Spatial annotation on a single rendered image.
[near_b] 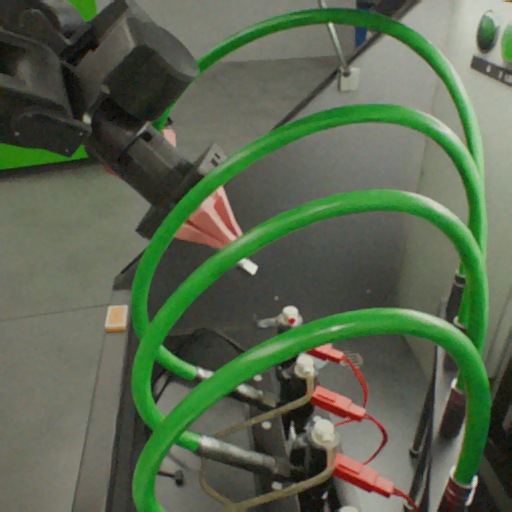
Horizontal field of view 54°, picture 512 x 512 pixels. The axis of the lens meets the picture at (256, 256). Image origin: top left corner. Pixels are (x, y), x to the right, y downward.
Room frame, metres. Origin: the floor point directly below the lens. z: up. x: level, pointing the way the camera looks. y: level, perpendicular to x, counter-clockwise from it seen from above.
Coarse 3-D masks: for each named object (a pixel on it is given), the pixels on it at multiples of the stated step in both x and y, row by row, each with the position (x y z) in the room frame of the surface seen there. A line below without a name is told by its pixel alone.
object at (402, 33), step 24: (264, 24) 0.53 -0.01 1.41; (288, 24) 0.52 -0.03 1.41; (312, 24) 0.52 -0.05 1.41; (360, 24) 0.50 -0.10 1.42; (384, 24) 0.50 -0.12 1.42; (216, 48) 0.54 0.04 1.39; (432, 48) 0.49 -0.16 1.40; (456, 96) 0.48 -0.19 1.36; (480, 144) 0.47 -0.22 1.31; (480, 168) 0.47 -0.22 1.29
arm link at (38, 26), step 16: (112, 0) 0.64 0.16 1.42; (128, 0) 0.65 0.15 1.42; (32, 16) 0.62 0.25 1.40; (96, 16) 0.64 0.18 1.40; (112, 16) 0.64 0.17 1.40; (128, 16) 0.63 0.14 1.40; (144, 16) 0.66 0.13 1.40; (32, 32) 0.62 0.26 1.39; (48, 32) 0.62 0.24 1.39; (80, 32) 0.63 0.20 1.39; (96, 32) 0.64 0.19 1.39; (64, 48) 0.62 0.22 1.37; (80, 48) 0.66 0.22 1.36
